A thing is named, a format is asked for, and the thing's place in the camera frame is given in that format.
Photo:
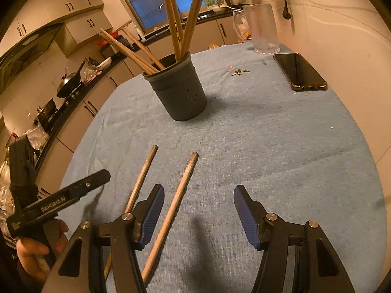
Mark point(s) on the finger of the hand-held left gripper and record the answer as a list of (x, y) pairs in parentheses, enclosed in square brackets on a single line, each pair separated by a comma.
[(88, 183)]

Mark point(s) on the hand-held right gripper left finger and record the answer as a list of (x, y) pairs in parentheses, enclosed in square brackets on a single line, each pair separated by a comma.
[(152, 216)]

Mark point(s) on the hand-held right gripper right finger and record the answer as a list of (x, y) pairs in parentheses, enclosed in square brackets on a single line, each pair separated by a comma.
[(244, 216)]

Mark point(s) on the brown wooden chopstick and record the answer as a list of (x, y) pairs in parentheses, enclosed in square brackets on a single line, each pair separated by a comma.
[(178, 195), (142, 177)]

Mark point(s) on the black utensil holder cup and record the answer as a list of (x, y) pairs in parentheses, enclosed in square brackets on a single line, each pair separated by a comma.
[(180, 94)]

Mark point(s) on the bunch of wooden chopsticks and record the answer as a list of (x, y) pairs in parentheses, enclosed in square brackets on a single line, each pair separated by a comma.
[(169, 15)]

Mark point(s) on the person's left hand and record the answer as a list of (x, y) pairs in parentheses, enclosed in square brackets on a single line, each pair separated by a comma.
[(29, 250)]

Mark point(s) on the pile of clear plastic bags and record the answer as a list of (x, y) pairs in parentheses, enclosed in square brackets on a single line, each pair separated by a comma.
[(36, 137)]

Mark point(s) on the blue tablecloth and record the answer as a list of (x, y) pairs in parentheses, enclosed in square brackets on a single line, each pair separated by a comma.
[(259, 146)]

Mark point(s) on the dark cooking pot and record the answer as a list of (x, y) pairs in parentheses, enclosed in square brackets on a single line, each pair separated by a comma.
[(47, 110)]

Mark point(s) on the black wok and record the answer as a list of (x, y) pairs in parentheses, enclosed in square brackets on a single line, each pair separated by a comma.
[(68, 85)]

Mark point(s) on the range hood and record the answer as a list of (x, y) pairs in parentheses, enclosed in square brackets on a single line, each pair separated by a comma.
[(24, 52)]

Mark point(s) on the brass keys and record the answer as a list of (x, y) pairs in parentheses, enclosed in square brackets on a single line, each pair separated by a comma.
[(236, 73)]

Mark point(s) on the black smartphone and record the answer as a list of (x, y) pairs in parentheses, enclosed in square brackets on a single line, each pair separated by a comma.
[(301, 71)]

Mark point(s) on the small yellow bag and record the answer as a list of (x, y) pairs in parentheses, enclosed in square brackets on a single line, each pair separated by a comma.
[(213, 45)]

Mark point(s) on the kitchen window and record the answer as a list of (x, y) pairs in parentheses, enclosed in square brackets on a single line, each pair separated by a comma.
[(146, 9)]

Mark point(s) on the beige upper kitchen cabinets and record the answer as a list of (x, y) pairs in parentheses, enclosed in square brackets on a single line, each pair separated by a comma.
[(70, 0)]

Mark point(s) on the plastic bag of orange snacks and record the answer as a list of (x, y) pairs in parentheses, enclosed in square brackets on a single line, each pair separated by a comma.
[(244, 30)]

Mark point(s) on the clear glass pitcher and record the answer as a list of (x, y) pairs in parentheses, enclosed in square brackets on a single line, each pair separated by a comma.
[(262, 30)]

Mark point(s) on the small green box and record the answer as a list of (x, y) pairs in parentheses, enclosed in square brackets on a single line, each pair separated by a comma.
[(209, 0)]

